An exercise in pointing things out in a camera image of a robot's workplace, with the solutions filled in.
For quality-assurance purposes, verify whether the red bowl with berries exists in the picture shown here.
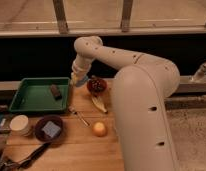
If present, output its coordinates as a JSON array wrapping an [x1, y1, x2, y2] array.
[[87, 77, 107, 96]]

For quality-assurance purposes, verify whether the dark brown bowl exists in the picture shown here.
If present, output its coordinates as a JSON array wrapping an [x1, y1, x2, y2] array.
[[34, 115, 63, 142]]

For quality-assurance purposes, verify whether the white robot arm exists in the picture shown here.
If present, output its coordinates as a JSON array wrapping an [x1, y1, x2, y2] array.
[[71, 36, 181, 171]]

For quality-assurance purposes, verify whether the black handled tool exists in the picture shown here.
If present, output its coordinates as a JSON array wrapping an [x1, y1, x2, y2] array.
[[0, 143, 50, 171]]

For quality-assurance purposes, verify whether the blue object at edge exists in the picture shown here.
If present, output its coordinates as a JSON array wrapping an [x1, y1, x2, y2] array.
[[0, 115, 9, 134]]

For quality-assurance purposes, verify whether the orange fruit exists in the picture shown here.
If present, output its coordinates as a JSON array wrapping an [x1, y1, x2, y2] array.
[[92, 122, 107, 137]]

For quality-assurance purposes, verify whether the blue grey sponge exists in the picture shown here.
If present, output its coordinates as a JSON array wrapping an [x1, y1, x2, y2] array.
[[42, 121, 61, 138]]

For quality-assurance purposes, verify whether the dark brown block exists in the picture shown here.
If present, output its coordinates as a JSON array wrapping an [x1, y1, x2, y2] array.
[[50, 84, 62, 100]]

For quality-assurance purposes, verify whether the metal spoon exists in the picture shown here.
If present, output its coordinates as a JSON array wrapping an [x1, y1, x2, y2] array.
[[68, 106, 90, 127]]

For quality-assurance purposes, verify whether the green plastic tray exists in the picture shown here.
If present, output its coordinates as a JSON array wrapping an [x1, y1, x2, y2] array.
[[9, 77, 70, 114]]

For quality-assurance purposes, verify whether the white round container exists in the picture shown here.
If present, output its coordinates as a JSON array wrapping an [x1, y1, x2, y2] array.
[[9, 115, 32, 136]]

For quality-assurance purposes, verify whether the yellow banana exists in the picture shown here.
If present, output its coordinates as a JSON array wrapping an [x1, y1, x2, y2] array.
[[91, 96, 108, 113]]

